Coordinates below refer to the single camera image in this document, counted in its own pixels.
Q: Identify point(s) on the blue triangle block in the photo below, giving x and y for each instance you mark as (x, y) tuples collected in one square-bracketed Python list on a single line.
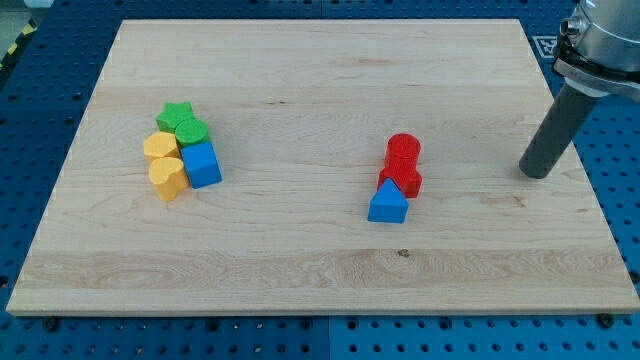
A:
[(388, 205)]

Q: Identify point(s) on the green cylinder block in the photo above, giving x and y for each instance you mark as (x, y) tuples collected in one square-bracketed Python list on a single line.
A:
[(191, 132)]

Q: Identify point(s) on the yellow heart block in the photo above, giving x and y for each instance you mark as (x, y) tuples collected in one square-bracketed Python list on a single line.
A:
[(169, 177)]

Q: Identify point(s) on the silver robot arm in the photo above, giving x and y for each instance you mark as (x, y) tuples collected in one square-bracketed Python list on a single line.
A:
[(597, 50)]

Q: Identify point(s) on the wooden board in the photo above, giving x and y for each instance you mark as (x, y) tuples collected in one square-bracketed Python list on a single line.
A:
[(299, 113)]

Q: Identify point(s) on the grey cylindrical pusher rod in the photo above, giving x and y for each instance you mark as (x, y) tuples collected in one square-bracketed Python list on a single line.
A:
[(563, 120)]

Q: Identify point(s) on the white fiducial marker tag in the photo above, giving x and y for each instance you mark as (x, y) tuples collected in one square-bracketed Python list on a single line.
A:
[(545, 45)]

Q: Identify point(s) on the green star block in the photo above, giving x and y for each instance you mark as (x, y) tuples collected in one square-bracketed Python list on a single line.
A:
[(173, 114)]

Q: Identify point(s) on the red star block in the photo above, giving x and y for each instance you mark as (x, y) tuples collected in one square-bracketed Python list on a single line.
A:
[(406, 177)]

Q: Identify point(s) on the yellow hexagon block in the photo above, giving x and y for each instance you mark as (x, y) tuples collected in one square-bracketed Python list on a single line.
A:
[(160, 145)]

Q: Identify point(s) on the blue cube block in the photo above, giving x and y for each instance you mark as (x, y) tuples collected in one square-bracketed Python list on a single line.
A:
[(201, 164)]

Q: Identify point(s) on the red cylinder block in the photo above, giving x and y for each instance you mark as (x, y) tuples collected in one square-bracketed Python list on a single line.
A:
[(403, 150)]

